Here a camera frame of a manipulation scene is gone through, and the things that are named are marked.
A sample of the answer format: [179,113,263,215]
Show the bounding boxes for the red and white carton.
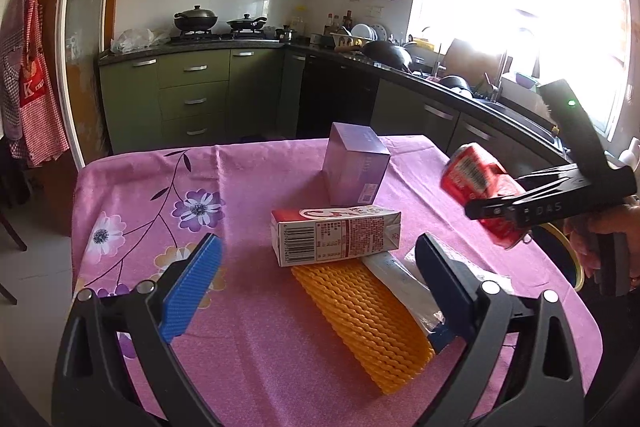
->
[270,205,403,268]

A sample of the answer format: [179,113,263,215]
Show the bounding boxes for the dish rack with dishes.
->
[330,23,388,50]

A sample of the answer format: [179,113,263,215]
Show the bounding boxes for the large black wok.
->
[360,40,413,72]

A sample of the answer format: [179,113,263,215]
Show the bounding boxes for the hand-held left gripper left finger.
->
[51,233,223,427]

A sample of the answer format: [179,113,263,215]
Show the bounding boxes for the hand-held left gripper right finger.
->
[415,233,586,427]

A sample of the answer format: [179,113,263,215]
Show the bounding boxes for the glass sliding door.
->
[57,0,123,168]

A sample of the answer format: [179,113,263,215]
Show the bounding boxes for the red snack packet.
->
[440,143,533,250]

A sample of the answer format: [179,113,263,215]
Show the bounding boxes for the orange foam net sleeve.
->
[291,258,436,395]

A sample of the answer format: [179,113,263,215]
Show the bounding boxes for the dark wooden chair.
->
[0,207,28,305]

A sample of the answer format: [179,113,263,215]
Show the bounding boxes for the straight steel faucet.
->
[482,52,508,102]

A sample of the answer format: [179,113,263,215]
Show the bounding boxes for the black wok with lid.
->
[173,5,219,32]

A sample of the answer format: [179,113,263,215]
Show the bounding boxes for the person's right hand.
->
[565,205,640,278]

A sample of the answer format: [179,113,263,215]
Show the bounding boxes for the condiment bottles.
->
[324,10,353,35]

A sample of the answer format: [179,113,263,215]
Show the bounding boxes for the gas stove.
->
[170,31,281,44]

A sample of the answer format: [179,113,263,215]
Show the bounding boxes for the dark lower cabinets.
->
[282,52,571,168]

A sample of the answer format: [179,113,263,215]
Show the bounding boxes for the brown cutting board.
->
[445,38,506,78]

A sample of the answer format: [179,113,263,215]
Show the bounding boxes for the black bin with yellow rim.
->
[537,222,587,292]

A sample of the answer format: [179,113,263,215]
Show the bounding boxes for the purple floral tablecloth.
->
[71,135,603,423]

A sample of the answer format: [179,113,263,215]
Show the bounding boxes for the purple cardboard box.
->
[321,122,392,206]

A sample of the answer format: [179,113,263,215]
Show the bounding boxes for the clear plastic bags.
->
[110,28,171,54]

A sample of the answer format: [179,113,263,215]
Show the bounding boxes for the red checked apron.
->
[17,0,71,168]

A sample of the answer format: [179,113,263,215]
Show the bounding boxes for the black pan with lid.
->
[226,13,268,32]

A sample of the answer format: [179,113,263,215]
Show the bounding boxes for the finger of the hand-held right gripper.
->
[464,192,531,222]
[514,165,583,196]

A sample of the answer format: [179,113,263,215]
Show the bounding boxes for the green lower cabinets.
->
[97,48,286,155]

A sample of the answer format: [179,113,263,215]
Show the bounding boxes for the black frying pan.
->
[440,75,473,95]

